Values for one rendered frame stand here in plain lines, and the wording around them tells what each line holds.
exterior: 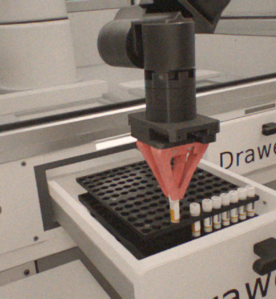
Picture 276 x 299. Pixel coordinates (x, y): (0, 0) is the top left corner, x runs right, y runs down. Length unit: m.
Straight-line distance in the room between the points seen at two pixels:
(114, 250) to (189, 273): 0.11
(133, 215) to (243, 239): 0.16
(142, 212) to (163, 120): 0.15
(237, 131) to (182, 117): 0.39
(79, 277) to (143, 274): 0.31
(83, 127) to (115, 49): 0.21
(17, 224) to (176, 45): 0.40
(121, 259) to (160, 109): 0.17
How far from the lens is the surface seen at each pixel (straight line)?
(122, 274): 0.51
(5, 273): 0.78
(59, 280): 0.72
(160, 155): 0.48
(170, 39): 0.47
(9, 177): 0.70
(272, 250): 0.47
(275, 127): 0.88
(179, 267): 0.44
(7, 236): 0.73
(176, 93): 0.47
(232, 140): 0.86
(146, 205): 0.59
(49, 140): 0.70
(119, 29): 0.53
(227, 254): 0.47
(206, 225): 0.58
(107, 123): 0.72
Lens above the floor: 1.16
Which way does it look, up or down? 18 degrees down
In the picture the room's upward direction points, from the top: 5 degrees counter-clockwise
